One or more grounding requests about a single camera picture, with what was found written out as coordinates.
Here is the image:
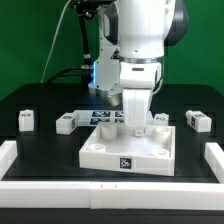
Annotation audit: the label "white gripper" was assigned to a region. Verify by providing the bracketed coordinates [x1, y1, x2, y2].
[120, 62, 162, 137]

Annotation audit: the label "white square tabletop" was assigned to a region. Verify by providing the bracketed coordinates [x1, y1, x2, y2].
[79, 122, 175, 176]

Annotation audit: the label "white U-shaped obstacle fence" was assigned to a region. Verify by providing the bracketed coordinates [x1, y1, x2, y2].
[0, 141, 224, 211]

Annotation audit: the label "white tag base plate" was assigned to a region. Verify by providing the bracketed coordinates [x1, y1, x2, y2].
[74, 110, 124, 126]

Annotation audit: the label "black cables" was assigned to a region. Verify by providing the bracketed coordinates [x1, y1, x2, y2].
[45, 65, 94, 85]

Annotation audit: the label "white cable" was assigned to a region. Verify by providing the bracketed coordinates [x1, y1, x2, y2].
[40, 0, 73, 84]

